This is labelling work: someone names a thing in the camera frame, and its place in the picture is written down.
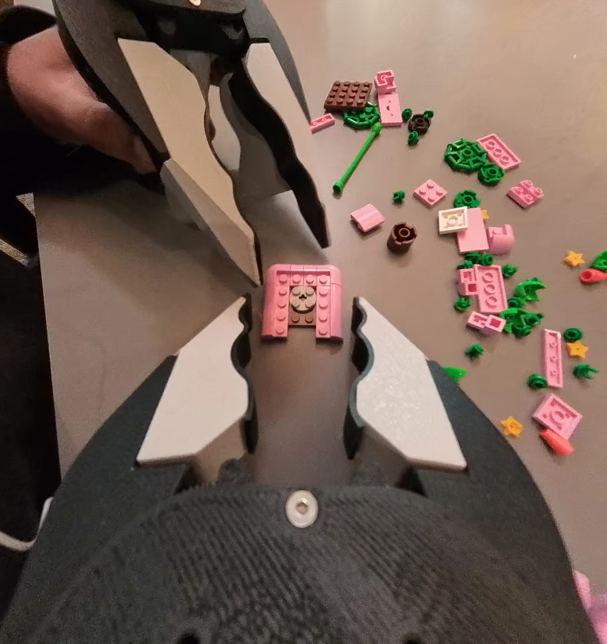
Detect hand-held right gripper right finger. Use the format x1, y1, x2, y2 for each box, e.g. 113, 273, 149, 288
343, 296, 468, 485

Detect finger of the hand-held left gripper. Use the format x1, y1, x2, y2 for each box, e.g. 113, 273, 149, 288
116, 38, 263, 286
218, 43, 331, 249

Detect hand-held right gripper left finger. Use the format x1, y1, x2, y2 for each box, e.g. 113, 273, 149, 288
136, 296, 257, 483

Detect pink and brown brick assembly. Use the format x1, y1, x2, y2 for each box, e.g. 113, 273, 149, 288
261, 263, 344, 344

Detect person's left forearm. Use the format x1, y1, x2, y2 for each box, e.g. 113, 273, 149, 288
0, 5, 163, 224

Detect person's left hand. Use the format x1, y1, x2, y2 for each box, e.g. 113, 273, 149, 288
4, 43, 158, 177

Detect green rod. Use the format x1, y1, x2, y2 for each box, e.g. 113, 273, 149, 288
334, 123, 383, 195

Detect brown square studded plate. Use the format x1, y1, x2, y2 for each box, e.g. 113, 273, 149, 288
324, 80, 374, 112

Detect scattered pink bricks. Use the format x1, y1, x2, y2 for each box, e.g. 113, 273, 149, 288
310, 69, 583, 438

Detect brown round brick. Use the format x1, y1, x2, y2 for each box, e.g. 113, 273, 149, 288
386, 221, 419, 253

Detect white square tile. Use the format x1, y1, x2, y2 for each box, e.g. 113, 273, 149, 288
438, 206, 469, 234

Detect scattered green plant pieces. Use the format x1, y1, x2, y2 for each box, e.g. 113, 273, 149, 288
341, 103, 607, 393

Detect pink and brown branch assembly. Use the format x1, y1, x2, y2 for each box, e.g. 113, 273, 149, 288
574, 570, 607, 644

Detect white cable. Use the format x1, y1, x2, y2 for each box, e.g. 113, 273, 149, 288
0, 498, 53, 554

